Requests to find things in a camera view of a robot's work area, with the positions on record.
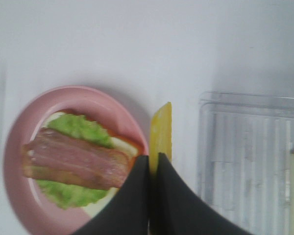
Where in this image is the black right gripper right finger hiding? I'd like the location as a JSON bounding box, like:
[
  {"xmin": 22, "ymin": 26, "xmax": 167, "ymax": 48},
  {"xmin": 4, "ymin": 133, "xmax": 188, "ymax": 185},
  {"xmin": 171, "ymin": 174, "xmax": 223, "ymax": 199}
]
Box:
[{"xmin": 155, "ymin": 153, "xmax": 250, "ymax": 235}]

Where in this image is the right clear plastic tray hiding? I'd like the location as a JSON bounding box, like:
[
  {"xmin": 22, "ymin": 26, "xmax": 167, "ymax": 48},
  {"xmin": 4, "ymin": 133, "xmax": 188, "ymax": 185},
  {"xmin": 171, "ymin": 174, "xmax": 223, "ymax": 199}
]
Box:
[{"xmin": 196, "ymin": 92, "xmax": 294, "ymax": 234}]

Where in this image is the white bread slice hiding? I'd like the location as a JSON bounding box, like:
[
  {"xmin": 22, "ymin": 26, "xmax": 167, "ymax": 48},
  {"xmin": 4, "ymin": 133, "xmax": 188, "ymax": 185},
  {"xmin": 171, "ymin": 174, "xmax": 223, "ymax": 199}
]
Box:
[{"xmin": 42, "ymin": 111, "xmax": 142, "ymax": 217}]

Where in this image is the green lettuce leaf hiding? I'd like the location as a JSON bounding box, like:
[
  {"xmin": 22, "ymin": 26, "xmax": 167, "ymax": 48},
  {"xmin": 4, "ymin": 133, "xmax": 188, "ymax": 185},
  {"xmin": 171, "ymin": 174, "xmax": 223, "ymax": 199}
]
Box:
[{"xmin": 36, "ymin": 112, "xmax": 118, "ymax": 210}]

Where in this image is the brown bacon strip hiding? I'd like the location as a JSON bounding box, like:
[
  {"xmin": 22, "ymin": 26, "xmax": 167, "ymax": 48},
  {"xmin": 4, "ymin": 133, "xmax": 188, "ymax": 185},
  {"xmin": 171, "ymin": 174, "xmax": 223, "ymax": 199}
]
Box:
[{"xmin": 21, "ymin": 128, "xmax": 131, "ymax": 190}]

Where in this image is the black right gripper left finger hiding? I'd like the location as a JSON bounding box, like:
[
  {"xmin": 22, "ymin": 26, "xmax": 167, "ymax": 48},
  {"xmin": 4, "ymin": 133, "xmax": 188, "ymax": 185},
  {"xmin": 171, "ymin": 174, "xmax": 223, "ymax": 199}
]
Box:
[{"xmin": 74, "ymin": 155, "xmax": 150, "ymax": 235}]

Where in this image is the yellow cheese slice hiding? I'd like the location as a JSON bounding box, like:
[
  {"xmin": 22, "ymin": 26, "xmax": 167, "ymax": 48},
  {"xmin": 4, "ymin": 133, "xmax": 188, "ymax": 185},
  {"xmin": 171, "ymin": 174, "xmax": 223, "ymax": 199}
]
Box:
[{"xmin": 148, "ymin": 101, "xmax": 173, "ymax": 235}]

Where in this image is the pink round plate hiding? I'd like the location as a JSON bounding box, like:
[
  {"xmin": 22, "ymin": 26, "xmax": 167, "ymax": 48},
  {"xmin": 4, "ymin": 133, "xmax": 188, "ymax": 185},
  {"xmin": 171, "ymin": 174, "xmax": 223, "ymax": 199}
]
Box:
[{"xmin": 3, "ymin": 86, "xmax": 148, "ymax": 235}]

